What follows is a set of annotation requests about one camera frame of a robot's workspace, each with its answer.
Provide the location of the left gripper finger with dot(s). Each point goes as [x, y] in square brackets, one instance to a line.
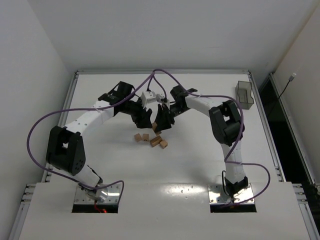
[137, 119]
[144, 119]

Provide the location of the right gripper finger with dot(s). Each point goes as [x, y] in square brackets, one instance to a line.
[160, 114]
[164, 125]

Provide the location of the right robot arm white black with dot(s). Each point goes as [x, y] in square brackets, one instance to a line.
[226, 124]

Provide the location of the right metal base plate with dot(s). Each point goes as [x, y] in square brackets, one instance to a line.
[217, 196]

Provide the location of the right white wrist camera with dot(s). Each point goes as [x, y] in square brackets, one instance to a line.
[160, 98]

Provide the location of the light wood cube right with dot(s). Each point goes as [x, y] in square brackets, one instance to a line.
[163, 144]

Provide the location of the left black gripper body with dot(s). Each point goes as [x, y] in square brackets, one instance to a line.
[139, 115]

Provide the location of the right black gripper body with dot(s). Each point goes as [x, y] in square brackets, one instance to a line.
[165, 114]

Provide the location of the light wood cube with letter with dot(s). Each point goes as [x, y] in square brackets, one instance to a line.
[146, 137]

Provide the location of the metal base plate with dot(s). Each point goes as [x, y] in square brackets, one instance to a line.
[217, 196]
[109, 195]

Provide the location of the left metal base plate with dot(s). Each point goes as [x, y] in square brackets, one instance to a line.
[109, 195]

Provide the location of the long dark wood block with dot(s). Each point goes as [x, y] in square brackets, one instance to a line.
[154, 126]

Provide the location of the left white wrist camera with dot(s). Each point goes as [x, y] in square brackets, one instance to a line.
[148, 97]

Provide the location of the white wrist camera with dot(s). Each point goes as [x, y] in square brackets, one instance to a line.
[148, 97]
[160, 98]

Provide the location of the grey translucent plastic bin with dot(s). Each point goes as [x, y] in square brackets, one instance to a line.
[243, 92]

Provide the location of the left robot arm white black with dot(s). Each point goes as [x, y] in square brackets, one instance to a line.
[66, 149]

